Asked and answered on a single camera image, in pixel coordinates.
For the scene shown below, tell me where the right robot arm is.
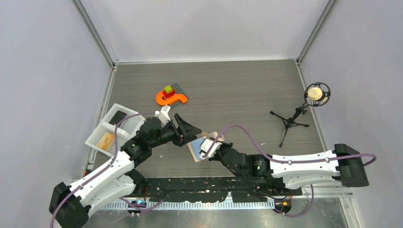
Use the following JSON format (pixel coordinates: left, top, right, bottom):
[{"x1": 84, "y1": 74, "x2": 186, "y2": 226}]
[{"x1": 208, "y1": 143, "x2": 369, "y2": 195}]

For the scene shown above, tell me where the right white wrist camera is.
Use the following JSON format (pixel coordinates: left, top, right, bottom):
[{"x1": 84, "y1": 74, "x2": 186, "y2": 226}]
[{"x1": 200, "y1": 138, "x2": 220, "y2": 160}]

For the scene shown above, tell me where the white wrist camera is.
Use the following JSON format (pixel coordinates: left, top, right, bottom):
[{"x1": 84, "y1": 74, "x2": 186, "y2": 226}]
[
  {"x1": 154, "y1": 105, "x2": 171, "y2": 126},
  {"x1": 200, "y1": 138, "x2": 220, "y2": 160}
]

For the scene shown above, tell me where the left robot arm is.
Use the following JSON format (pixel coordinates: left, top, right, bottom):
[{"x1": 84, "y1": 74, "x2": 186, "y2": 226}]
[{"x1": 49, "y1": 114, "x2": 202, "y2": 228}]

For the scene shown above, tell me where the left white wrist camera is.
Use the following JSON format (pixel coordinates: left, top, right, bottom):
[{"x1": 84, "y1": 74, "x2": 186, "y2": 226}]
[{"x1": 154, "y1": 105, "x2": 171, "y2": 126}]

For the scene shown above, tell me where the red toy block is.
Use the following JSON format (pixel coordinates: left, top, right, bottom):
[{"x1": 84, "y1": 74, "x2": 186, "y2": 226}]
[{"x1": 163, "y1": 86, "x2": 176, "y2": 99}]

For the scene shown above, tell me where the green toy block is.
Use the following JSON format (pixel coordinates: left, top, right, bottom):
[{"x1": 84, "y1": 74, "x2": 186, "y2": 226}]
[{"x1": 164, "y1": 85, "x2": 174, "y2": 94}]

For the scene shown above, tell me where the orange curved toy track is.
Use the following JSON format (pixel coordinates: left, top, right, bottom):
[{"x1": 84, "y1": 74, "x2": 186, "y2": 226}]
[{"x1": 155, "y1": 91, "x2": 188, "y2": 106}]

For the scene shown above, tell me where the white slotted cable duct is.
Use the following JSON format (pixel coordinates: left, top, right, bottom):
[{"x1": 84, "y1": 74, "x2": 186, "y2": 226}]
[{"x1": 102, "y1": 199, "x2": 275, "y2": 210}]

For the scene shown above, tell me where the microphone on tripod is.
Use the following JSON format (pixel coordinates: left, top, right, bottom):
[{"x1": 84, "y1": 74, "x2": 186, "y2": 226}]
[{"x1": 270, "y1": 82, "x2": 331, "y2": 148}]

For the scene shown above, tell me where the black credit card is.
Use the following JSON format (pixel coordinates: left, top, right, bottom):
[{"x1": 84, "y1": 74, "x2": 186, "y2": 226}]
[{"x1": 108, "y1": 111, "x2": 127, "y2": 125}]

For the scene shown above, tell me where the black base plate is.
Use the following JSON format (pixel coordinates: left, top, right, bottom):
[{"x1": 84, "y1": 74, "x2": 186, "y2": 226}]
[{"x1": 127, "y1": 177, "x2": 302, "y2": 203}]

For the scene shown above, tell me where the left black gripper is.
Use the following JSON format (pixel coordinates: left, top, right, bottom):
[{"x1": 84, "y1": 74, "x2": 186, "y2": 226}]
[{"x1": 150, "y1": 114, "x2": 202, "y2": 149}]

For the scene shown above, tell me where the tan card holder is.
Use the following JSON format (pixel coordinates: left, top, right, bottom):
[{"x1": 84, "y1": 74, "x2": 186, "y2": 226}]
[{"x1": 187, "y1": 135, "x2": 225, "y2": 162}]

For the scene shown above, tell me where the white divided tray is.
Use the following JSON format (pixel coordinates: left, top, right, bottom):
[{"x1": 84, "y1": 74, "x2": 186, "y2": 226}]
[{"x1": 85, "y1": 104, "x2": 145, "y2": 158}]

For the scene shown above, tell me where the grey studded baseplate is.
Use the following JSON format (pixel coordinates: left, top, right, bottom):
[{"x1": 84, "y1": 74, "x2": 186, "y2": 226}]
[{"x1": 169, "y1": 83, "x2": 189, "y2": 108}]

